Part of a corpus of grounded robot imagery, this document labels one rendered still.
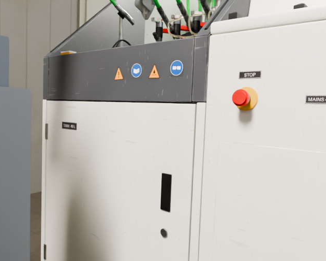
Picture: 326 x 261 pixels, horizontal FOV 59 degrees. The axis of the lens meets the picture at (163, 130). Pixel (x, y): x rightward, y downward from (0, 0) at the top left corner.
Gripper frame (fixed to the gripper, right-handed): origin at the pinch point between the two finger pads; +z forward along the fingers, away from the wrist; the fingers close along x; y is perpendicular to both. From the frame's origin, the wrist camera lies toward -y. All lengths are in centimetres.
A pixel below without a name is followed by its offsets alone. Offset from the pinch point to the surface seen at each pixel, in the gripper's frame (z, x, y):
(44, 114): 37, -31, 22
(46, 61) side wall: 17.9, -30.1, 21.8
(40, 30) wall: -30, -166, -56
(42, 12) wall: -45, -166, -58
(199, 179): 51, 37, 22
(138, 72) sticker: 23.8, 15.8, 21.9
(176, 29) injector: 5.4, 11.0, -2.9
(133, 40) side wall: 0.4, -28.6, -24.1
